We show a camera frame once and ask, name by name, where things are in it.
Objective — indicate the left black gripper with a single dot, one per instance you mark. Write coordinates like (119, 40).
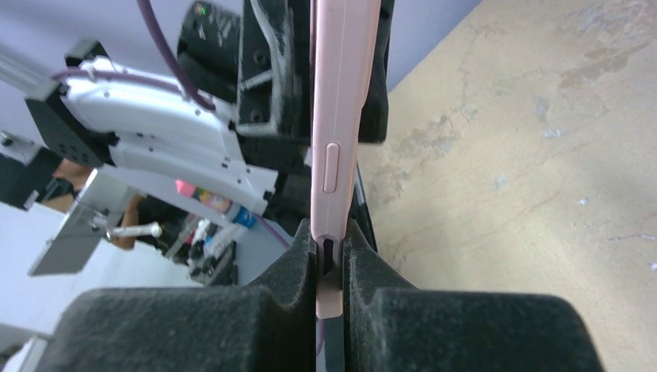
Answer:
(274, 99)

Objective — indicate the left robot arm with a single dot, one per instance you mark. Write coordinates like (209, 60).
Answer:
(182, 126)

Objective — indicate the phone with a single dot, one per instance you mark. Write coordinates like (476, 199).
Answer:
(345, 35)

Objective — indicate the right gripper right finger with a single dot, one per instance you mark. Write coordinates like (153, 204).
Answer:
(391, 325)

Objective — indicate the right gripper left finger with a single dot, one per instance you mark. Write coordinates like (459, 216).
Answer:
(266, 325)

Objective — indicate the person in background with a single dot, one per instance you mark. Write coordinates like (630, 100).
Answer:
(101, 207)

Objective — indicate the colourful bottle with pink cap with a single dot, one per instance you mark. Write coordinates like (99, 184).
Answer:
(230, 210)

